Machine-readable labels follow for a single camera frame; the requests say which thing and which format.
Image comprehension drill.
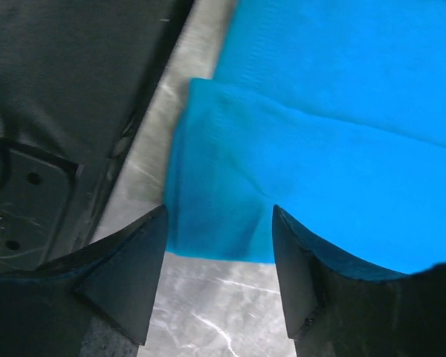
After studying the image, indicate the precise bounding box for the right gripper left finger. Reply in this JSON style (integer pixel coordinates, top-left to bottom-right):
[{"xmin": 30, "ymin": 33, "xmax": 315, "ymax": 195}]
[{"xmin": 0, "ymin": 206, "xmax": 168, "ymax": 356}]

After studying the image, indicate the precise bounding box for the black base beam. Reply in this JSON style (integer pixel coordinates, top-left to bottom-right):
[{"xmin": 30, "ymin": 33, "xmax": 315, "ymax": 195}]
[{"xmin": 0, "ymin": 1, "xmax": 193, "ymax": 273}]

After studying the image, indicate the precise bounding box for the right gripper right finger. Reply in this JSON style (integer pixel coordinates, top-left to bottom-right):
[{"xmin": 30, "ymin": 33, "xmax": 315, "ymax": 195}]
[{"xmin": 272, "ymin": 207, "xmax": 446, "ymax": 357}]

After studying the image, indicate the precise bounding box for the blue t-shirt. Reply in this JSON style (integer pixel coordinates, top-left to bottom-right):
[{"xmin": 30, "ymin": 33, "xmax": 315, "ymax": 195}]
[{"xmin": 164, "ymin": 1, "xmax": 446, "ymax": 273}]

